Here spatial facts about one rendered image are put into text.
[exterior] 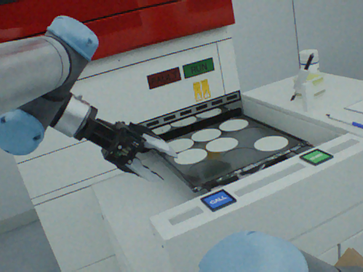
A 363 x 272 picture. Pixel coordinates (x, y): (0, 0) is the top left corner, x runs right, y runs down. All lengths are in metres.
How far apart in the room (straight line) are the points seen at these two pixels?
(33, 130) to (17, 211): 2.42
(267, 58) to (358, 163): 2.45
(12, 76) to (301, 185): 0.62
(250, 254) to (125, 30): 0.91
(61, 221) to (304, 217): 0.82
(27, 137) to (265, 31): 2.84
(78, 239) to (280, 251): 1.08
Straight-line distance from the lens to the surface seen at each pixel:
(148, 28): 1.20
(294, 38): 3.48
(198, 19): 1.27
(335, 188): 0.92
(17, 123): 0.59
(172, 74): 1.29
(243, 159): 1.07
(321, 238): 0.96
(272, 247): 0.39
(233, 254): 0.41
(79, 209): 1.35
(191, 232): 0.73
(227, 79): 1.39
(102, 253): 1.46
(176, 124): 1.32
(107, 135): 0.73
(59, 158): 1.27
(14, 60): 0.43
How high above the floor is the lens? 1.38
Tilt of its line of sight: 21 degrees down
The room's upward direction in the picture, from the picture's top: 12 degrees counter-clockwise
